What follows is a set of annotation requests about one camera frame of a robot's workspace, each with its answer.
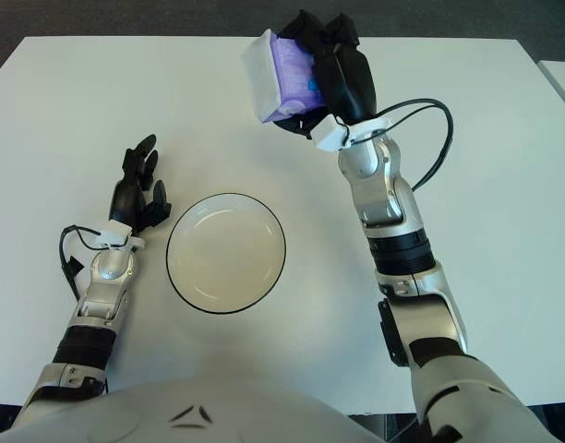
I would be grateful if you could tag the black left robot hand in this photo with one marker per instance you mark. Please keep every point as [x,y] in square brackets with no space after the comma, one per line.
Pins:
[125,200]

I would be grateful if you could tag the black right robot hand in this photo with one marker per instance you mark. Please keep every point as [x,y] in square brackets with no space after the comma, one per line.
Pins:
[349,83]

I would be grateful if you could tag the purple tissue paper pack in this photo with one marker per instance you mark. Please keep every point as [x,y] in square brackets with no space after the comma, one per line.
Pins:
[282,74]

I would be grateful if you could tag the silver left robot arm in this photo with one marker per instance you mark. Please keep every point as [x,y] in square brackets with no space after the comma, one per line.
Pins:
[100,286]

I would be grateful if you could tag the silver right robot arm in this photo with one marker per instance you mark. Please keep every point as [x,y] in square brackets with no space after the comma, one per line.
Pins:
[388,203]

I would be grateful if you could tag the white plate with black rim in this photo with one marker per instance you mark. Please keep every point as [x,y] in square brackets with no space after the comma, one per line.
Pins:
[224,256]

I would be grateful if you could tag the white side table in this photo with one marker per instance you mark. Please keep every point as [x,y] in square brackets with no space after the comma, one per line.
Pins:
[561,83]

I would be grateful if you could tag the grey robot torso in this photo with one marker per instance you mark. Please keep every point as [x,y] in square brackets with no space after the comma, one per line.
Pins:
[185,415]

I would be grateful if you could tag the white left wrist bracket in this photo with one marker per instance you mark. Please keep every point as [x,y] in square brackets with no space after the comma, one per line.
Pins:
[114,233]

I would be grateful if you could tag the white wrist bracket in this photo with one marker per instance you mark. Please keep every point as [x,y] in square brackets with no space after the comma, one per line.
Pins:
[328,136]
[114,233]

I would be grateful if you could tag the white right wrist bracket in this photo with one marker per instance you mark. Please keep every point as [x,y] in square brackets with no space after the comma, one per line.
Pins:
[328,136]

